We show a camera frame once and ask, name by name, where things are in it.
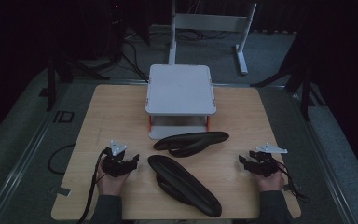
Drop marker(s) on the grey tape piece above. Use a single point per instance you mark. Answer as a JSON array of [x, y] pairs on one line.
[[63, 191], [292, 187]]

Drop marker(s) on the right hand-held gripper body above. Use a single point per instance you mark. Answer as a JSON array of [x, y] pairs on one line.
[[265, 163]]

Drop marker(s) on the person's right hand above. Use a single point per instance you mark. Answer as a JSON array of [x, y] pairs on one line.
[[272, 182]]

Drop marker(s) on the black tripod stand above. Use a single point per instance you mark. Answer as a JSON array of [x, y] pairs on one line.
[[304, 87], [51, 81]]

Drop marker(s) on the black slipper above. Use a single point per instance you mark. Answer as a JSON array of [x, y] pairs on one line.
[[195, 141], [183, 185]]

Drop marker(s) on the white metal stand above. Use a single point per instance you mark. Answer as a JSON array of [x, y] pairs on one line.
[[211, 22]]

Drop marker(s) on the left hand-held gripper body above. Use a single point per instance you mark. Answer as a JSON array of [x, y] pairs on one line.
[[114, 165]]

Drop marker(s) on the white two-tier shoe rack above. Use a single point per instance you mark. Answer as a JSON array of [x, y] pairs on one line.
[[180, 90]]

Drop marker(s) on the person's left hand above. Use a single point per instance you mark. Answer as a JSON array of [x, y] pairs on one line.
[[110, 183]]

